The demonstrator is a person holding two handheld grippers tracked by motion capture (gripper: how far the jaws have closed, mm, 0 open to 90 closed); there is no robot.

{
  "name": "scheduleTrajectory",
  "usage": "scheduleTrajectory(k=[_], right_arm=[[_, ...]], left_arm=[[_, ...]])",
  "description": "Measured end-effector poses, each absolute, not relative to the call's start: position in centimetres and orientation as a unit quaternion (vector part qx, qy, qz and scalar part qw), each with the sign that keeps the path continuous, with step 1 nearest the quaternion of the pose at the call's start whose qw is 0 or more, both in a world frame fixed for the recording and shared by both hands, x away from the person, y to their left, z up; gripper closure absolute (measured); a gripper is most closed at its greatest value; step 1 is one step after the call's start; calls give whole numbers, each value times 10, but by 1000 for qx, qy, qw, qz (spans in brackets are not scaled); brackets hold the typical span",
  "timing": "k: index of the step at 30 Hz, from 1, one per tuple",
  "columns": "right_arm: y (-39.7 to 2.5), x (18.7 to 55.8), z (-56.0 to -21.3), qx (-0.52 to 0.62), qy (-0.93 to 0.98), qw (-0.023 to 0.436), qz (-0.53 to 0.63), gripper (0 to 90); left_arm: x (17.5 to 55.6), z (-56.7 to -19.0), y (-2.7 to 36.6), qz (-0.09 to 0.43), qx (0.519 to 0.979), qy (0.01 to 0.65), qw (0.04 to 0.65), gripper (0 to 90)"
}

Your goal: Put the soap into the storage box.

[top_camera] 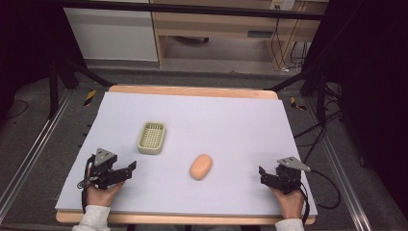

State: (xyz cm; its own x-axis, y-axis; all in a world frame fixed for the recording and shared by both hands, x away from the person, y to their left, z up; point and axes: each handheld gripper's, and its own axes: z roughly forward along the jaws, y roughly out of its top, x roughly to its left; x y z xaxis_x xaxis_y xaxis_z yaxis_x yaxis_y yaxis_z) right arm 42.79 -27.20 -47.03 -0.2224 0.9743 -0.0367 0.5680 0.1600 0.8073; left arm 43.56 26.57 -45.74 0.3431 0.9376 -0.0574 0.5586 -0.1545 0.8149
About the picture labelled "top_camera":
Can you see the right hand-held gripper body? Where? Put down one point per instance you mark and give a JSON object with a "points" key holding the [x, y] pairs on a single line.
{"points": [[288, 174]]}

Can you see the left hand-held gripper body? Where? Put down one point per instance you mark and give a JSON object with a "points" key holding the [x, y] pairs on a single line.
{"points": [[102, 166]]}

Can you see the person's left hand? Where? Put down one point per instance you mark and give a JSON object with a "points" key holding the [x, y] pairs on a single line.
{"points": [[102, 194]]}

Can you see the person's right hand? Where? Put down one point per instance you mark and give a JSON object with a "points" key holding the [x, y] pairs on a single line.
{"points": [[290, 203]]}

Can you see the beige plastic soap dish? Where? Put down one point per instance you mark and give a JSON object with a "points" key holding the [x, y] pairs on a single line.
{"points": [[151, 138]]}

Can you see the black yellow hazard tape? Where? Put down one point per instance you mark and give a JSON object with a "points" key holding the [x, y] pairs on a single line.
{"points": [[297, 104], [89, 97]]}

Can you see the white foam mat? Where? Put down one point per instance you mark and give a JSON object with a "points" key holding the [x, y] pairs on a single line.
{"points": [[198, 128]]}

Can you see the black metal stand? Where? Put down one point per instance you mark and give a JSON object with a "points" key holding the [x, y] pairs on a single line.
{"points": [[54, 86], [319, 86]]}

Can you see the wooden table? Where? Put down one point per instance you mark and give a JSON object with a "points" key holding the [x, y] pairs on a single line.
{"points": [[192, 90]]}

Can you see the white cabinet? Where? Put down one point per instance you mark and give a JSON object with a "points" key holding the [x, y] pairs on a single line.
{"points": [[112, 35]]}

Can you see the light wooden desk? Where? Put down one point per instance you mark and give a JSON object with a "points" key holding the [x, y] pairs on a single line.
{"points": [[211, 25]]}

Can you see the metal floor rail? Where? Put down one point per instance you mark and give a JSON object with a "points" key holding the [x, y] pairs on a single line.
{"points": [[340, 173], [35, 147]]}

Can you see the black metal frame bar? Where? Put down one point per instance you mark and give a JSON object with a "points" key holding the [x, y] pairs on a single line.
{"points": [[192, 8]]}

